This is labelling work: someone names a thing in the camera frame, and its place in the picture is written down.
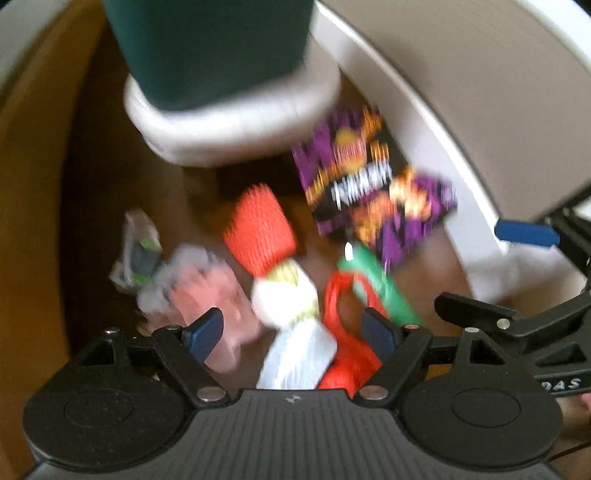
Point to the red foam fruit net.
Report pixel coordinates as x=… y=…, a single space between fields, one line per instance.
x=261 y=230

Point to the purple snack bag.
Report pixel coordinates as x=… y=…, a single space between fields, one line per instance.
x=369 y=189

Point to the person's right hand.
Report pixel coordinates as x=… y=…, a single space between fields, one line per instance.
x=577 y=408

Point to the white paper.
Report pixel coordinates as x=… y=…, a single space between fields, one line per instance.
x=203 y=295

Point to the beige sofa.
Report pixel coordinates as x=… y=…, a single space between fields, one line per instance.
x=461 y=83

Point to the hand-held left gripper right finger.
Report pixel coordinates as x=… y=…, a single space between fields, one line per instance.
x=377 y=330

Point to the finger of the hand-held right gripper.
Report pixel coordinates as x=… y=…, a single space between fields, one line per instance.
x=475 y=313
x=526 y=233

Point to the white green plastic wrapper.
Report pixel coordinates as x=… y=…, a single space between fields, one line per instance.
x=137 y=254

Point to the red plastic bag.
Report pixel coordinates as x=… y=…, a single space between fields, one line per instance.
x=341 y=364

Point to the white and yellow wrapper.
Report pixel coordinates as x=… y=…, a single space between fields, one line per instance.
x=295 y=357

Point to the teal bin with white base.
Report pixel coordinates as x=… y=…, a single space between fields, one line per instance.
x=217 y=74

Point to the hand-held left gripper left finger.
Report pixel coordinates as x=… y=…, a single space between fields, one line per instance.
x=203 y=330

